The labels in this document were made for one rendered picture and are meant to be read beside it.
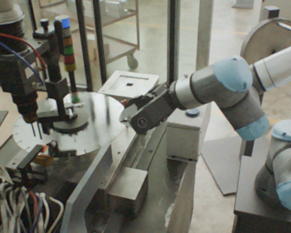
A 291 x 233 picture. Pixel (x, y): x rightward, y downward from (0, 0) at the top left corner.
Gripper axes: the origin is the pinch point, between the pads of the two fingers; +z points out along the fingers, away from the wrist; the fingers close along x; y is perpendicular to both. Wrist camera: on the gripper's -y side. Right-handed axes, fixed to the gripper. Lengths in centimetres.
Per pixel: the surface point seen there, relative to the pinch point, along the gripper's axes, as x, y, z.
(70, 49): 24.5, 22.8, 26.0
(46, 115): 11.4, -9.5, 12.6
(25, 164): 5.0, -22.6, 12.0
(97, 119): 2.0, 4.1, 12.2
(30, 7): 48, 37, 47
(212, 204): -85, 74, 51
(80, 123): 4.0, -1.1, 13.5
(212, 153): -75, 114, 62
